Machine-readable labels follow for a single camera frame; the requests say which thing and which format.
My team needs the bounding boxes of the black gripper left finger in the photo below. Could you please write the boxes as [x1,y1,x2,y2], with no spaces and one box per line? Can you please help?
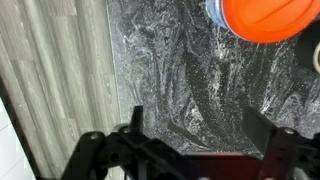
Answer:
[61,105,201,180]

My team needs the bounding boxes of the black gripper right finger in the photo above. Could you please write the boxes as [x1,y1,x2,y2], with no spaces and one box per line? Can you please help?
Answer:
[243,107,320,180]

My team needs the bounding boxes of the blue creamer bottle orange cap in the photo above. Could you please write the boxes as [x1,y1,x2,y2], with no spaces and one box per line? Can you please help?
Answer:
[204,0,320,44]

